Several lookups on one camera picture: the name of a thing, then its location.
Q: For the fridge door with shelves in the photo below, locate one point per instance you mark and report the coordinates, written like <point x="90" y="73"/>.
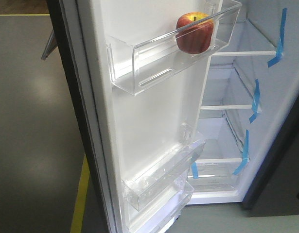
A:
<point x="122" y="133"/>

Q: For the red yellow apple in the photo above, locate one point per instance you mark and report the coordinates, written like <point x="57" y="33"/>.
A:
<point x="197" y="38"/>

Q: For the white open fridge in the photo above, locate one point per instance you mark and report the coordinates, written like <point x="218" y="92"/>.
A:
<point x="251" y="86"/>

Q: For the dark grey closed fridge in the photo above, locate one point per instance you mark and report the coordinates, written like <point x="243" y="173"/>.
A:
<point x="275" y="188"/>

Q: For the clear upper door bin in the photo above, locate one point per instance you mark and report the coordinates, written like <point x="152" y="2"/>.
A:
<point x="141" y="46"/>

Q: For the clear door bin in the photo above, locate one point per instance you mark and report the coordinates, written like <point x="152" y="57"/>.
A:
<point x="141" y="46"/>
<point x="151" y="181"/>
<point x="158" y="216"/>

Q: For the clear middle door bin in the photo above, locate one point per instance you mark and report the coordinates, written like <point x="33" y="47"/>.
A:
<point x="151" y="181"/>

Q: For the clear lower door bin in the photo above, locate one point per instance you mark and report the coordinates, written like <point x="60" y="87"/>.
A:
<point x="158" y="216"/>

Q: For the clear crisper drawer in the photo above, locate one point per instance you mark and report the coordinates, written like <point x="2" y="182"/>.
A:
<point x="213" y="177"/>

